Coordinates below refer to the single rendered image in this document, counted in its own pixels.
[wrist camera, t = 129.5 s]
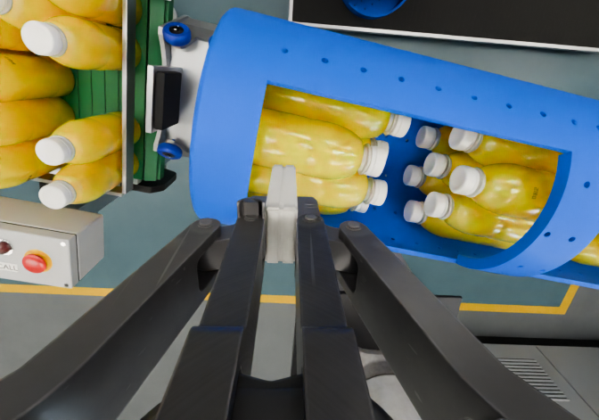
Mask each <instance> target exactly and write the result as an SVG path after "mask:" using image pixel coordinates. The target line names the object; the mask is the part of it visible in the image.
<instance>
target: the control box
mask: <svg viewBox="0 0 599 420"><path fill-rule="evenodd" d="M0 242H4V243H7V244H8V245H9V247H10V251H9V252H8V253H6V254H4V255H0V278H5V279H12V280H18V281H23V282H30V283H35V284H47V285H52V286H59V287H65V288H73V287H74V286H75V285H76V284H77V283H78V281H79V280H80V279H81V278H83V277H84V276H85V275H86V274H87V273H88V272H89V271H90V270H91V269H92V268H93V267H94V266H95V265H96V264H97V263H98V262H99V261H100V260H101V259H102V258H103V257H104V245H103V215H102V214H98V213H93V212H88V211H82V210H73V209H68V208H61V209H51V208H48V207H46V206H45V205H44V204H43V203H37V202H28V201H23V200H18V199H13V198H7V197H3V196H0ZM28 254H36V255H38V256H40V257H41V258H43V259H44V260H45V263H46V270H45V271H43V272H42V273H38V274H36V273H32V272H29V271H28V270H27V269H26V268H24V267H23V265H22V259H23V257H25V256H26V255H28ZM1 264H2V265H1ZM4 265H6V266H7V267H6V266H5V268H4ZM9 265H10V267H9ZM13 266H14V268H13ZM8 268H9V269H8ZM10 268H11V269H13V270H11V269H10ZM14 269H15V270H14ZM16 270H18V271H16Z"/></svg>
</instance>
